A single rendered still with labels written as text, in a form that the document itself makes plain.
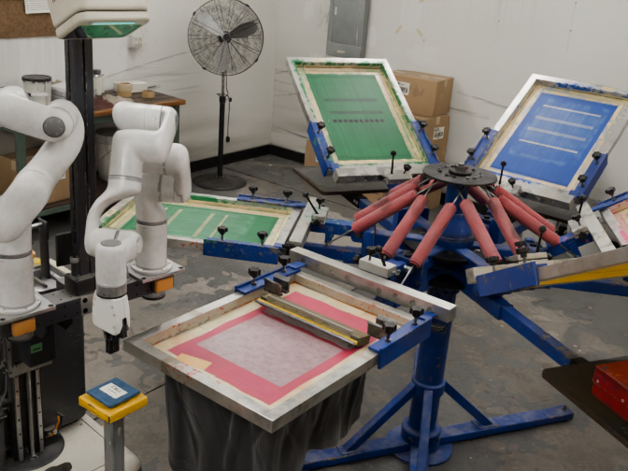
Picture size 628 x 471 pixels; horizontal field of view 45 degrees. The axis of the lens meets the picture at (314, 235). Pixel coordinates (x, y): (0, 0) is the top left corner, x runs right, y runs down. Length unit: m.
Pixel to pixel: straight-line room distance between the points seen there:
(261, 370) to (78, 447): 1.08
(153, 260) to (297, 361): 0.54
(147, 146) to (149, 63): 4.83
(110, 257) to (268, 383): 0.60
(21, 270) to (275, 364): 0.76
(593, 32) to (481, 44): 0.92
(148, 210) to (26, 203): 0.46
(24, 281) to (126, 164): 0.44
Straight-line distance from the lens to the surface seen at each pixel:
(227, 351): 2.35
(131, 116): 2.11
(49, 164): 2.06
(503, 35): 6.62
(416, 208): 3.00
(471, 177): 3.10
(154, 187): 2.32
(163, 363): 2.24
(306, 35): 7.70
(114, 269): 1.95
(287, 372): 2.27
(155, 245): 2.38
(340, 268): 2.76
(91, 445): 3.14
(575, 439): 4.01
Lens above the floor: 2.13
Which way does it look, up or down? 21 degrees down
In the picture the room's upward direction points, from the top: 5 degrees clockwise
